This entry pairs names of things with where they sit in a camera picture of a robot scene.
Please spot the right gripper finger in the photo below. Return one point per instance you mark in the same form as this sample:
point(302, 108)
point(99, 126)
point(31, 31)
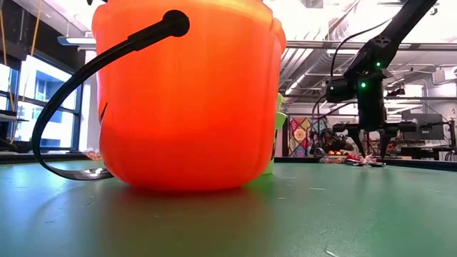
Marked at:
point(358, 141)
point(385, 142)

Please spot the pink white candy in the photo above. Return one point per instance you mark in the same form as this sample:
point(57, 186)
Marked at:
point(366, 160)

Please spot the dark silver candy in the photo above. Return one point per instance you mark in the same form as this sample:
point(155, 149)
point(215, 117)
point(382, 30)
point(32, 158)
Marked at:
point(377, 164)

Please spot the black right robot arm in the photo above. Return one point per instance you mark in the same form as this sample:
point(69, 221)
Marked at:
point(392, 32)

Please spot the red wrapped candy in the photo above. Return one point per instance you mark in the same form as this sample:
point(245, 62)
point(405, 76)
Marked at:
point(352, 159)

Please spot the clear wrapped candy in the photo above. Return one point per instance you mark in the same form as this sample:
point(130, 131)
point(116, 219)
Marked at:
point(93, 155)

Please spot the ceiling light bar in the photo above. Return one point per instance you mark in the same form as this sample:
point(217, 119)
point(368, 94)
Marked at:
point(76, 41)

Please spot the computer monitor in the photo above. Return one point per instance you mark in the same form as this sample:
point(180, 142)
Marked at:
point(433, 135)

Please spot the colourful patchwork quilt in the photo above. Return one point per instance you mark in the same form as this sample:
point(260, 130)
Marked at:
point(300, 135)

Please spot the white ceiling box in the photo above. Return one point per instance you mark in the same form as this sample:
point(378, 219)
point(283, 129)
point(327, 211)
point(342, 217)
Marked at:
point(446, 75)

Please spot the lime green bucket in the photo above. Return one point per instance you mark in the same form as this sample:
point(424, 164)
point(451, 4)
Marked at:
point(280, 121)

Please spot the grey overhead beam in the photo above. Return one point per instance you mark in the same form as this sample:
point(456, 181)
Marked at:
point(314, 45)

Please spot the orange pumpkin bucket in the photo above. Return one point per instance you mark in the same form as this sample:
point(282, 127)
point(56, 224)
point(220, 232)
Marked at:
point(185, 107)

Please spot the small black ceiling camera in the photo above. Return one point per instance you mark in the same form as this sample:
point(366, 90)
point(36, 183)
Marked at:
point(395, 92)

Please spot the black table edge rail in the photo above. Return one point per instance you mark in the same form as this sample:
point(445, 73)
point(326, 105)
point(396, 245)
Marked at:
point(410, 163)

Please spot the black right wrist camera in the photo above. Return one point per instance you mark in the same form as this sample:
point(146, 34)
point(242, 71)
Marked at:
point(341, 90)

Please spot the black metal gantry frame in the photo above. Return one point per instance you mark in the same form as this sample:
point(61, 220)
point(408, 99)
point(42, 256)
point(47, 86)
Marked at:
point(303, 96)

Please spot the black window frame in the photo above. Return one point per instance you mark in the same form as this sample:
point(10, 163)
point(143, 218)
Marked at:
point(76, 118)

